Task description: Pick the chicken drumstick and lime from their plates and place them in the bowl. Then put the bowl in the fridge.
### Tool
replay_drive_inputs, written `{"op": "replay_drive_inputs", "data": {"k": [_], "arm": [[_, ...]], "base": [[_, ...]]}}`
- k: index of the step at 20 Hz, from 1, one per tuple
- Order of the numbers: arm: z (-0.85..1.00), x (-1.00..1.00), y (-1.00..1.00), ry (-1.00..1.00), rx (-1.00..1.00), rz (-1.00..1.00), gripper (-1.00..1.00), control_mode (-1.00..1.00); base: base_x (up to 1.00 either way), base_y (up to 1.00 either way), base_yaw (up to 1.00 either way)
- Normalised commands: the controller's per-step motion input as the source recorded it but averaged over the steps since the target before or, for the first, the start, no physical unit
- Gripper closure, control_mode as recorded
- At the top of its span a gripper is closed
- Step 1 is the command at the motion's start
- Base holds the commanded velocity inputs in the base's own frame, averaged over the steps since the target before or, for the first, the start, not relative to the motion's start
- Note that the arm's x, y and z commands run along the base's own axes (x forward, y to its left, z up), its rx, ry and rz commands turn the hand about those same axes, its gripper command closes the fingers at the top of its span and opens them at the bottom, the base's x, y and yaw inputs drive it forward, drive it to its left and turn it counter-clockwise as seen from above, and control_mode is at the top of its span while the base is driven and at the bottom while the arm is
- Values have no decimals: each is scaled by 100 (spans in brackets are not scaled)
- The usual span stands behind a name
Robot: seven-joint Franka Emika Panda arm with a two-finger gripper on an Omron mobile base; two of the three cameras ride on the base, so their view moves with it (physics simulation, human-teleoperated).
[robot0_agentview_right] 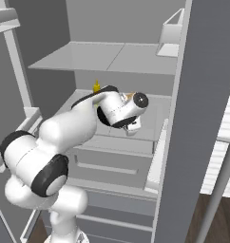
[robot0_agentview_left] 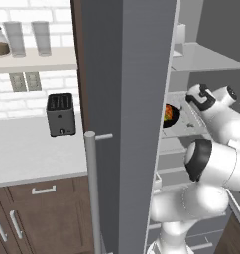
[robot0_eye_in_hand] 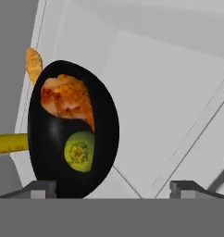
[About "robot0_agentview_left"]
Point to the brown tall side panel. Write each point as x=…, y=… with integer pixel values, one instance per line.
x=79, y=66

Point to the black toaster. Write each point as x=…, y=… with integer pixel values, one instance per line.
x=60, y=115

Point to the grey wall socket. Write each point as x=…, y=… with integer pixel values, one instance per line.
x=18, y=82
x=33, y=81

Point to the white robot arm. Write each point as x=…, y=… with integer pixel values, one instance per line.
x=211, y=165

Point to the grey open fridge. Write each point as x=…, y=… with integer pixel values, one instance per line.
x=221, y=23

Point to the white wall shelf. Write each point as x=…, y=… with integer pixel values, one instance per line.
x=32, y=61

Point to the grey fridge door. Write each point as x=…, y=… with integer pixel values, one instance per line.
x=125, y=99

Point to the orange chicken drumstick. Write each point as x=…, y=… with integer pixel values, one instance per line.
x=169, y=109

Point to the brown drawer front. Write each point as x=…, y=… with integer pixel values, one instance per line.
x=69, y=188

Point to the white carton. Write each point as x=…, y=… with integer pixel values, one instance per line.
x=180, y=33

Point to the black bowl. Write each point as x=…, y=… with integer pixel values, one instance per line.
x=174, y=121

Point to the green lime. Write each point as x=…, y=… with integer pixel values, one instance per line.
x=167, y=116

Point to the glass fridge shelf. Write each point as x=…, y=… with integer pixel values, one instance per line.
x=204, y=59

